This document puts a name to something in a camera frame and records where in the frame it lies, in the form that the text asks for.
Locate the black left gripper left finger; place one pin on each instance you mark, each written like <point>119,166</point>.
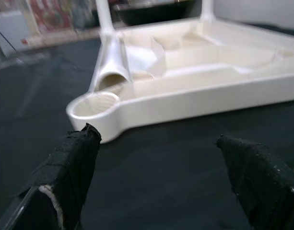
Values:
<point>65,172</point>

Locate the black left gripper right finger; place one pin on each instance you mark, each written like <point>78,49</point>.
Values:
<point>264,182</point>

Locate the white plastic table leg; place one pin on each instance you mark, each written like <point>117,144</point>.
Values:
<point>208,9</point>
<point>113,62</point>
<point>104,14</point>

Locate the white plastic children table top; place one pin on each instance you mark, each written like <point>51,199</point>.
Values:
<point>185,100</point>

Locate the black tablecloth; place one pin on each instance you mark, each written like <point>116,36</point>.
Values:
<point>161,179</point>

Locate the red printed cardboard box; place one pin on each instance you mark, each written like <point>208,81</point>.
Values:
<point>48,14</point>

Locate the black wok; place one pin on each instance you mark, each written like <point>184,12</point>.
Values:
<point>156,14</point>

